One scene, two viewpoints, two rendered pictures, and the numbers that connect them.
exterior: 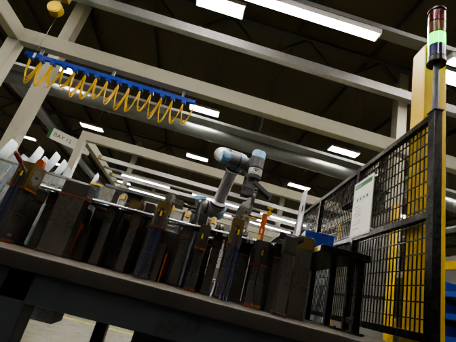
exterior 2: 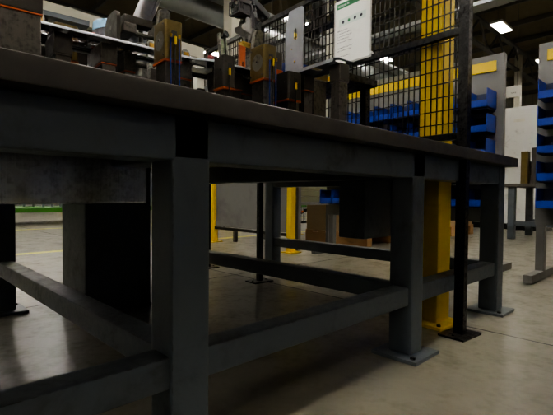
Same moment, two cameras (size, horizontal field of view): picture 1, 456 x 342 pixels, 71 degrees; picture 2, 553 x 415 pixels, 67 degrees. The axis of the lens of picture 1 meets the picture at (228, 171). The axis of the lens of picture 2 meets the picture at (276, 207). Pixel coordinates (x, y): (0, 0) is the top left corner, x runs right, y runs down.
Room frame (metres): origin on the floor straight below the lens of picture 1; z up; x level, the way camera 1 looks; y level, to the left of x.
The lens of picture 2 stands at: (0.27, 0.85, 0.52)
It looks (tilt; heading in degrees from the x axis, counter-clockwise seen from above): 2 degrees down; 319
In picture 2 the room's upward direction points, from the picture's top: straight up
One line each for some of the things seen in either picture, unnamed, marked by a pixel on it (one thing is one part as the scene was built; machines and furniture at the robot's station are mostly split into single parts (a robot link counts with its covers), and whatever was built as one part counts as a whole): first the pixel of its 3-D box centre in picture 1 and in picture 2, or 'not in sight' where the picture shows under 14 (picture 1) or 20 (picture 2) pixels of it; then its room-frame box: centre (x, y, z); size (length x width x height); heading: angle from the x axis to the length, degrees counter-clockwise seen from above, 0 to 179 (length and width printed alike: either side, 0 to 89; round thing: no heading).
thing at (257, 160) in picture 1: (257, 161); not in sight; (1.62, -0.14, 1.43); 0.09 x 0.08 x 0.11; 13
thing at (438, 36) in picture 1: (436, 41); not in sight; (1.01, -0.71, 1.90); 0.07 x 0.07 x 0.06
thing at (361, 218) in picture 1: (363, 206); (353, 29); (1.54, -0.72, 1.30); 0.23 x 0.02 x 0.31; 179
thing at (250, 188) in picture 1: (250, 187); (243, 2); (1.61, -0.14, 1.27); 0.09 x 0.08 x 0.12; 89
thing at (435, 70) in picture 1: (435, 58); not in sight; (1.01, -0.71, 1.81); 0.07 x 0.07 x 0.53
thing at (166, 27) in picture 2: (153, 239); (169, 81); (1.47, 0.24, 0.87); 0.12 x 0.07 x 0.35; 179
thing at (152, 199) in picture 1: (136, 195); (30, 16); (2.01, 0.52, 1.16); 0.37 x 0.14 x 0.02; 89
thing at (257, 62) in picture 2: (230, 258); (265, 96); (1.44, -0.11, 0.87); 0.12 x 0.07 x 0.35; 179
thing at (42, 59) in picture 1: (107, 87); not in sight; (4.04, 1.97, 2.98); 2.51 x 0.07 x 0.60; 93
